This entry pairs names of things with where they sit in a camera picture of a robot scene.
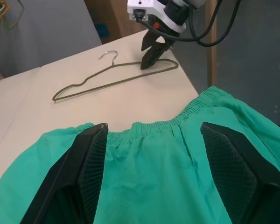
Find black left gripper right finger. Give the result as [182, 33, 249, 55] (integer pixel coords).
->
[200, 122, 280, 224]

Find green wire hanger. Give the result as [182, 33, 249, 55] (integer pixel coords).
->
[0, 0, 26, 30]

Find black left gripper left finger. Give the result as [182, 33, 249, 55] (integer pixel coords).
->
[21, 123, 108, 224]

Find green shorts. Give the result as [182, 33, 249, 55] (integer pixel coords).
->
[0, 85, 280, 224]

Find wooden rack frame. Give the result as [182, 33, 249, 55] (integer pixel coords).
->
[204, 0, 218, 87]

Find olive wire hanger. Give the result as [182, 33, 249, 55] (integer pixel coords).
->
[52, 50, 179, 103]

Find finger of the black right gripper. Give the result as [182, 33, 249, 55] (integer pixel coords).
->
[140, 38, 176, 70]
[141, 29, 164, 51]

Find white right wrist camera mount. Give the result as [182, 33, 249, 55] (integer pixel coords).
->
[127, 0, 186, 33]

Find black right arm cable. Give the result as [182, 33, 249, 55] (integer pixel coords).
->
[133, 0, 242, 47]

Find brown wooden board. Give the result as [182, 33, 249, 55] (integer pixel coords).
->
[84, 0, 152, 45]

